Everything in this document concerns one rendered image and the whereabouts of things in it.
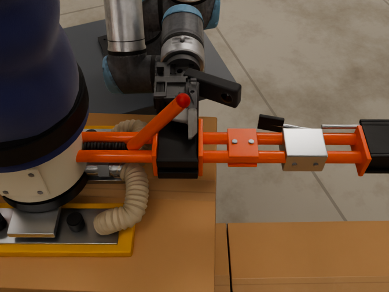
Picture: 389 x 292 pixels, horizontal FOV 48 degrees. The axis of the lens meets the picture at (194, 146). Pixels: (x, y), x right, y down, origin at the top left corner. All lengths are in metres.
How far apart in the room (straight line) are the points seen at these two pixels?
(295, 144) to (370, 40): 2.34
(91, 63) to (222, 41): 1.40
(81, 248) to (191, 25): 0.49
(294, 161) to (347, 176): 1.52
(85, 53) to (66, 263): 0.97
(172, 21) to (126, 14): 0.12
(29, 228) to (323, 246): 0.90
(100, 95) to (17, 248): 0.75
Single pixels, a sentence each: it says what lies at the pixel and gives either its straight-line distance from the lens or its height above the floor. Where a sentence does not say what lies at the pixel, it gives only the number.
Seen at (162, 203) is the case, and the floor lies 1.05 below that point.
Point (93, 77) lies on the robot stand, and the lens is 1.54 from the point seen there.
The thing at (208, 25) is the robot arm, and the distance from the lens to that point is 1.42.
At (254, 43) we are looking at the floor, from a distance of 2.86.
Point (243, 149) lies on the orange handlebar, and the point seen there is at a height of 1.19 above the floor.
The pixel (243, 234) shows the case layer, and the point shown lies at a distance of 1.39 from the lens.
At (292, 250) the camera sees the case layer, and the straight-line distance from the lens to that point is 1.39.
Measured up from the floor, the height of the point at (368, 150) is 1.20.
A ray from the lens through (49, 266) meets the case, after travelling 0.83.
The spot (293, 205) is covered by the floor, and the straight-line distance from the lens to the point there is 2.11.
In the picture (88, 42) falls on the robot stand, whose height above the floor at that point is 0.75.
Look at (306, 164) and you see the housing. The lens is 0.77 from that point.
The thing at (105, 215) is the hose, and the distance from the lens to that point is 0.77.
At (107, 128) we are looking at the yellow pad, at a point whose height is 1.07.
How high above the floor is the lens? 1.78
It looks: 52 degrees down
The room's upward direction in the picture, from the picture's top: straight up
